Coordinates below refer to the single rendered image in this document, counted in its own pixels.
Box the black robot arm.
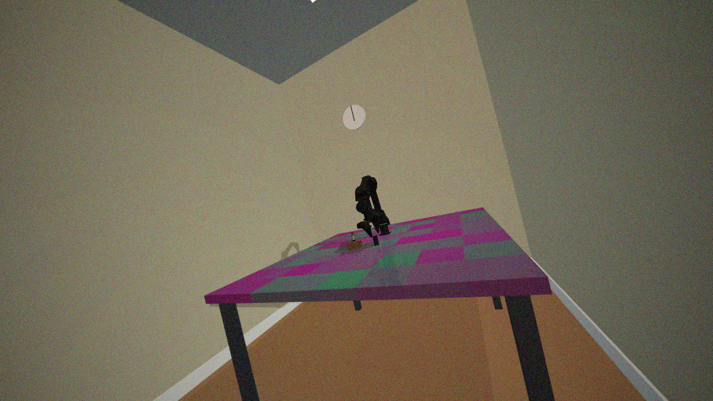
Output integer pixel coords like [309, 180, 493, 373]
[355, 175, 391, 236]

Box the brown square block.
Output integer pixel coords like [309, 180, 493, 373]
[347, 240, 363, 250]

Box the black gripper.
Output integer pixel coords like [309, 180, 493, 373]
[357, 207, 380, 238]

